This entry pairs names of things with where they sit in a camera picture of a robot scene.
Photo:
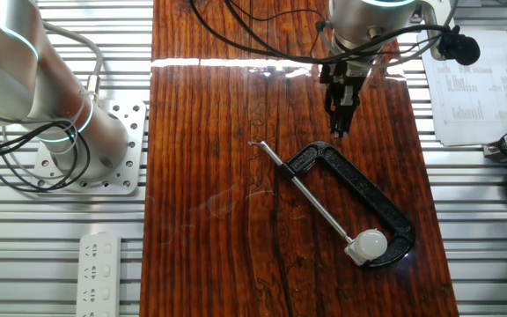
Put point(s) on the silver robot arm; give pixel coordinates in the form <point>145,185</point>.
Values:
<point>60,110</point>

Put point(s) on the black metal C-clamp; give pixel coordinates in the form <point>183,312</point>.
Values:
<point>359,185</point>

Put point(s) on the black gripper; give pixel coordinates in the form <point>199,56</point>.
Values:
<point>346,72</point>

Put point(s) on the printed paper sheets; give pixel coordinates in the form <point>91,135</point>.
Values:
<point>469,101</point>

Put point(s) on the white power strip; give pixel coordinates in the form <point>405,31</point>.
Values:
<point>99,273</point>

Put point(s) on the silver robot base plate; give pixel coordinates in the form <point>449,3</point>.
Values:
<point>132,132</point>

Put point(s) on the small white cap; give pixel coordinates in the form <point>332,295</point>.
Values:
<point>371,244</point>

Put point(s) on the brown wooden board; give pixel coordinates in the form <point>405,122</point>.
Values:
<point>214,176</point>

